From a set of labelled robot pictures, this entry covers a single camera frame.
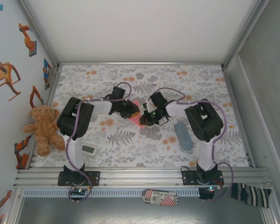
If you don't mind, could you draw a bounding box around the pink square paper sheet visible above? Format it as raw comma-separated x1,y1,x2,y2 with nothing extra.
127,100,147,128

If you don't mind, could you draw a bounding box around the floral printed tablecloth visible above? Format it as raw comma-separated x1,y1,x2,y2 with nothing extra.
35,64,250,168

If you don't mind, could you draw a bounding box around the blue fabric case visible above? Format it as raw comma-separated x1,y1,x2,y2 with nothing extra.
174,121,193,151

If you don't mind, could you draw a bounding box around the white digital timer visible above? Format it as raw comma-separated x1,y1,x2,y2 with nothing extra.
81,144,98,156

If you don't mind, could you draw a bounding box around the blue orange machine sticker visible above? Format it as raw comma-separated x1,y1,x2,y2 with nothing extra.
43,58,52,91

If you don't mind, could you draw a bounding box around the red striped printed package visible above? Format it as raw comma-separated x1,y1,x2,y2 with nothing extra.
141,189,179,207

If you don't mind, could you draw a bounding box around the brown teddy bear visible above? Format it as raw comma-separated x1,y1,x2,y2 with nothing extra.
22,105,66,157

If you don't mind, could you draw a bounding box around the small green-lit circuit board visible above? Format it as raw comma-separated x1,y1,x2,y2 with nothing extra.
71,187,91,196
202,186,221,193

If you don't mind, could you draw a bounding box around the orange grey gripper sticker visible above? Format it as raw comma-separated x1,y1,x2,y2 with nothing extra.
0,62,22,101

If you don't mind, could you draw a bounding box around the black white striped knit cloth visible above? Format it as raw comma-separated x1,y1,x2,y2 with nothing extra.
231,182,273,209

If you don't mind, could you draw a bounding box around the aluminium extrusion frame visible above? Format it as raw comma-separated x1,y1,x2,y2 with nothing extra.
4,0,280,224

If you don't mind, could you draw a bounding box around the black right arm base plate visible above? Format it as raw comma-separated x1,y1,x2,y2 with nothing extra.
181,169,224,187

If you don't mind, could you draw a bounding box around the white slotted cable duct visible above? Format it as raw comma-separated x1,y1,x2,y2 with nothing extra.
23,188,201,197

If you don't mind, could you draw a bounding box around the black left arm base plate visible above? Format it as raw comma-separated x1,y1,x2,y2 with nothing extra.
57,170,101,187

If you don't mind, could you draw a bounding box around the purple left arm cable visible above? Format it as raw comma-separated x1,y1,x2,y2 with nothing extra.
65,82,133,204

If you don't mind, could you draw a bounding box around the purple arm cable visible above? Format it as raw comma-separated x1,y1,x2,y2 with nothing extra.
151,87,236,203
65,82,133,204

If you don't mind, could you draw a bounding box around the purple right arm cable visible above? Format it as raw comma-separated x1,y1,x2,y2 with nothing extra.
151,87,236,203

